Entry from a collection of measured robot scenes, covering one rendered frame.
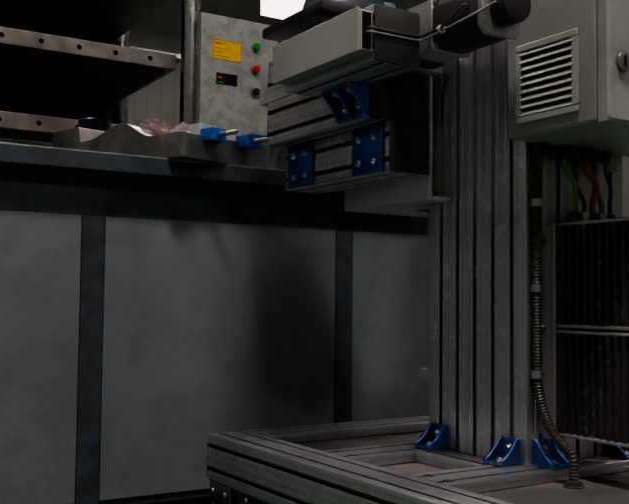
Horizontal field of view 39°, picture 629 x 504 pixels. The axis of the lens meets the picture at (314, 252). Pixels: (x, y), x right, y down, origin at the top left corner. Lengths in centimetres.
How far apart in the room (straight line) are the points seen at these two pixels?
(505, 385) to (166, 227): 85
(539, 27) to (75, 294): 107
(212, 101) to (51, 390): 145
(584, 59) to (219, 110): 186
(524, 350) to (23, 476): 103
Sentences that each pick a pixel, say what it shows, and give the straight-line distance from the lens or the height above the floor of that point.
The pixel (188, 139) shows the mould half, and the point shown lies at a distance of 194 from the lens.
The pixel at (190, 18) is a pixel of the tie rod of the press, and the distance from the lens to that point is 297.
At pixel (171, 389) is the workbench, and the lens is 200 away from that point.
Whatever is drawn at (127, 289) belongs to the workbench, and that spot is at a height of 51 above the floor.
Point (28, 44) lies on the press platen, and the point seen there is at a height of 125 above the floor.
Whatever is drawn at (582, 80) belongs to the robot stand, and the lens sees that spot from 141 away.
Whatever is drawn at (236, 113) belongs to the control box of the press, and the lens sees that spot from 311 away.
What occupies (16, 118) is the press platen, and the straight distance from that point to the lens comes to 279.
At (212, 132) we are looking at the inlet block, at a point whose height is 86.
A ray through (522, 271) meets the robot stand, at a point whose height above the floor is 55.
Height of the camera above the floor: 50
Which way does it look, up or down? 3 degrees up
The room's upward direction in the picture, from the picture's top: 1 degrees clockwise
